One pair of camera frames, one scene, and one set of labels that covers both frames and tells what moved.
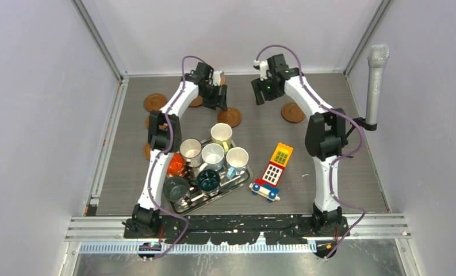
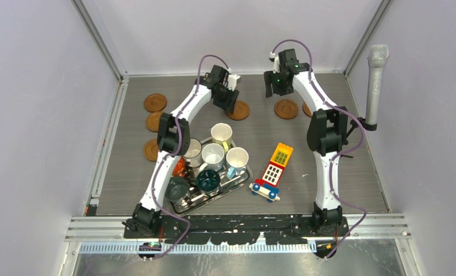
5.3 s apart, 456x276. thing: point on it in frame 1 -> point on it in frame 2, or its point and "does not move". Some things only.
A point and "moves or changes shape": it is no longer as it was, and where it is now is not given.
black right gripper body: x=266 y=88 -> x=278 y=87
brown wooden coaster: x=196 y=102 moves or changes shape
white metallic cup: x=191 y=148 does not move
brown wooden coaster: x=154 y=102 does not move
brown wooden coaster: x=147 y=150 does not move
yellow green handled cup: x=221 y=133 does not move
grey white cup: x=213 y=155 does not move
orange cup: x=176 y=166 does not move
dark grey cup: x=175 y=188 does not move
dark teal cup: x=208 y=181 does not move
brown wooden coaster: x=292 y=112 moves or changes shape
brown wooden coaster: x=231 y=116 -> x=241 y=110
